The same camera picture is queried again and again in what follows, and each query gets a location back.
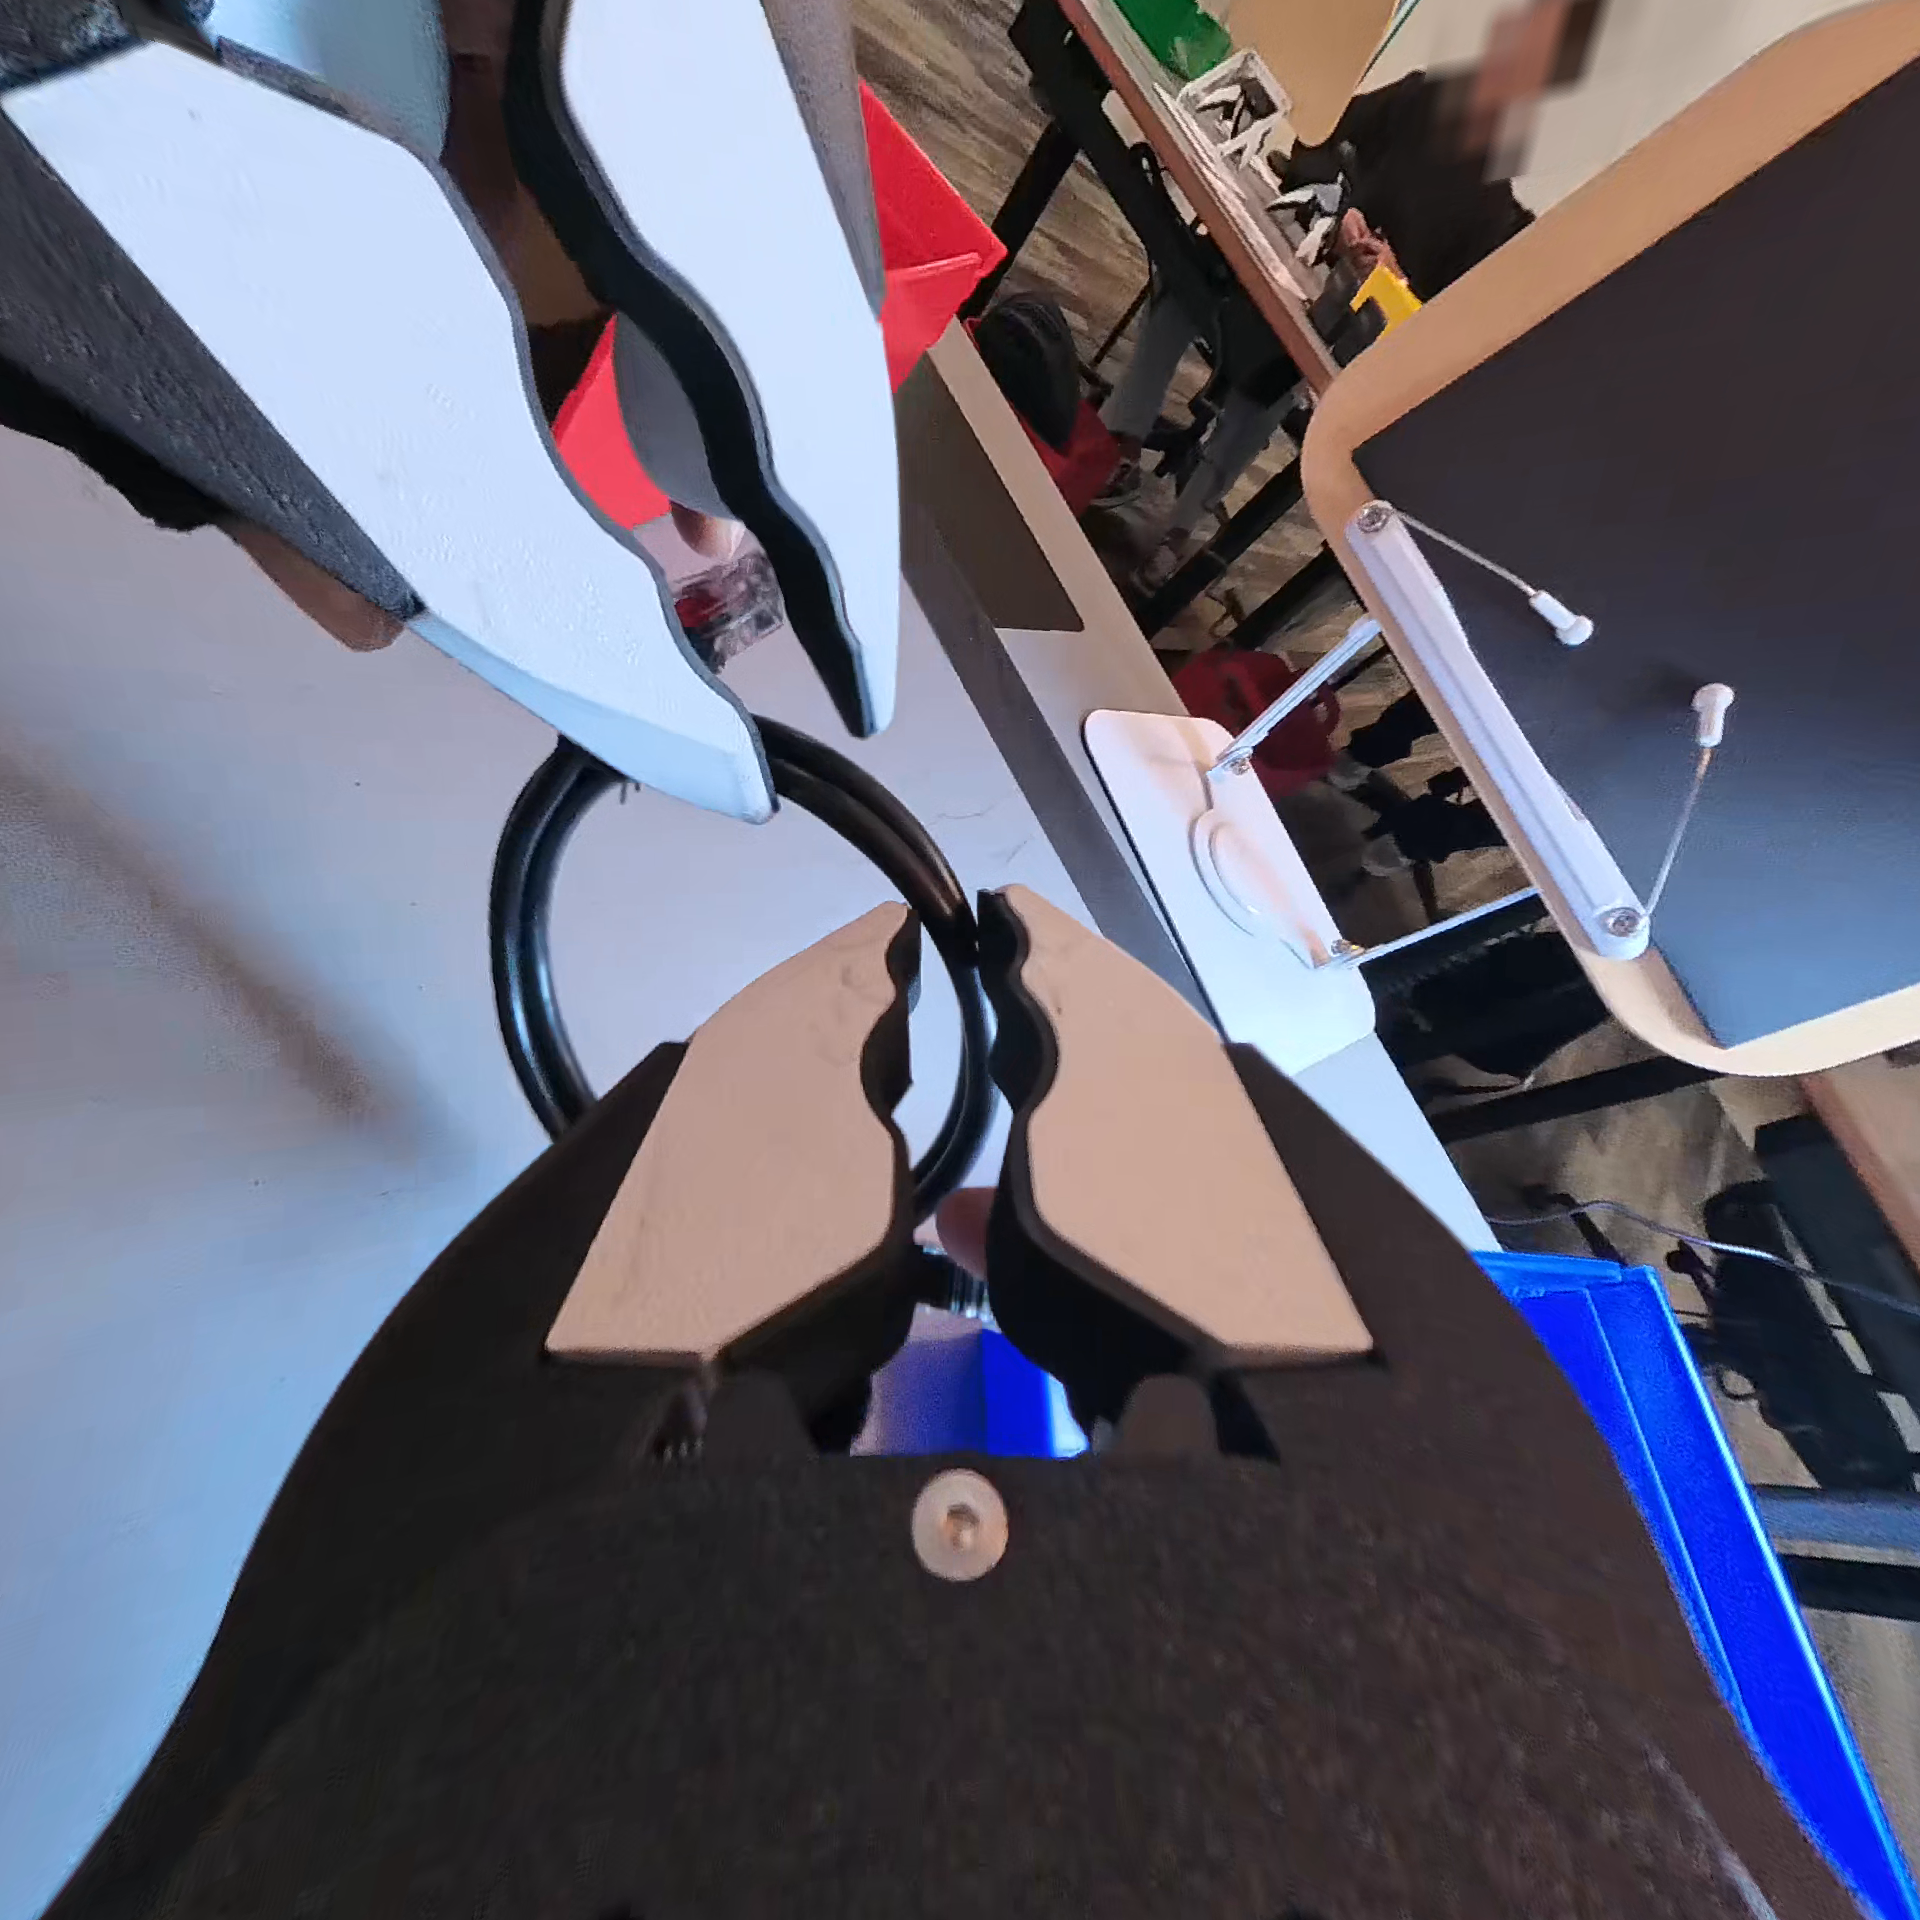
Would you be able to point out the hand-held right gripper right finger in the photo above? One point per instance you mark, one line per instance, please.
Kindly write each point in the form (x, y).
(1170, 1185)

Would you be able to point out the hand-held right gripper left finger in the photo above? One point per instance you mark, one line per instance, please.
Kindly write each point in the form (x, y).
(751, 1171)

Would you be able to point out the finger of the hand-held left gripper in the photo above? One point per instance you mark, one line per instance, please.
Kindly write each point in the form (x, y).
(376, 376)
(720, 194)

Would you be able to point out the yellow object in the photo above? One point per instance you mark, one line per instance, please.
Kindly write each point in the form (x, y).
(1384, 296)

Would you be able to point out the person's right hand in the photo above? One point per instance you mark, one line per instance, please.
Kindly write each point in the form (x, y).
(964, 1224)

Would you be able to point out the person's left hand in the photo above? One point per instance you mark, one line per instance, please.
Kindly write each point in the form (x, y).
(323, 608)

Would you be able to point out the red plastic bin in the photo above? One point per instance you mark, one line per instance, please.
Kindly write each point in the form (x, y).
(915, 240)

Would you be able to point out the black bag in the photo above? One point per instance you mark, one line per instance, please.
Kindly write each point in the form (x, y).
(1027, 368)

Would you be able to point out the white metal panel stand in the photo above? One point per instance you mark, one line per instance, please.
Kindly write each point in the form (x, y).
(1154, 796)

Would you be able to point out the clear plastic box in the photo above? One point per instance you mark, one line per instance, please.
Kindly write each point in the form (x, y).
(735, 608)

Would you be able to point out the red tool bag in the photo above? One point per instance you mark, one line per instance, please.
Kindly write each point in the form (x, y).
(1260, 720)

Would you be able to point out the green box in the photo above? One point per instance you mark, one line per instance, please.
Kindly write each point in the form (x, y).
(1170, 30)

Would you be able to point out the wooden workbench with black legs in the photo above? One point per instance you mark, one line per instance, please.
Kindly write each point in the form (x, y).
(1201, 166)

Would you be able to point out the white parts holder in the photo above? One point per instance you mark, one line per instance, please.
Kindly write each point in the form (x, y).
(1236, 99)

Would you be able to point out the blue plastic bin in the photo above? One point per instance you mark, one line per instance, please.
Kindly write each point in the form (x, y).
(1651, 1424)

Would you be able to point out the beige rounded panel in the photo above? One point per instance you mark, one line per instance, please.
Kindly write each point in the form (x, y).
(1313, 60)

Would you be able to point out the black panel with wooden edge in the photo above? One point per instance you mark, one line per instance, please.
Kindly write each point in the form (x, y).
(1651, 524)

